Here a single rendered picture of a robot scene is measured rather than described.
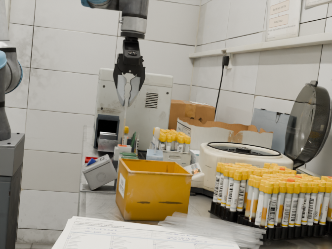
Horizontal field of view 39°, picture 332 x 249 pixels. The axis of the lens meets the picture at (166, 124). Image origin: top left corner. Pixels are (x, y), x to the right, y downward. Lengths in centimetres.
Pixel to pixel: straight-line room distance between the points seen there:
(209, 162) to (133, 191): 31
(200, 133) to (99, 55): 166
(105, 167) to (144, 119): 67
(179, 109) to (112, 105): 50
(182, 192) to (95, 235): 23
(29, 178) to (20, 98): 52
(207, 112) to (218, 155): 101
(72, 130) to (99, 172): 197
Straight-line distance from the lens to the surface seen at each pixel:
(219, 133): 153
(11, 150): 124
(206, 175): 120
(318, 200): 101
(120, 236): 82
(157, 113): 177
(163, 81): 177
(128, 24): 136
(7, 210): 128
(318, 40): 145
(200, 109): 218
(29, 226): 325
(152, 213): 96
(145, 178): 93
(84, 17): 308
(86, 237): 80
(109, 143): 159
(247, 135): 156
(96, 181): 113
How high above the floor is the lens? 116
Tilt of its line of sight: 6 degrees down
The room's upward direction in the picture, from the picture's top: 6 degrees clockwise
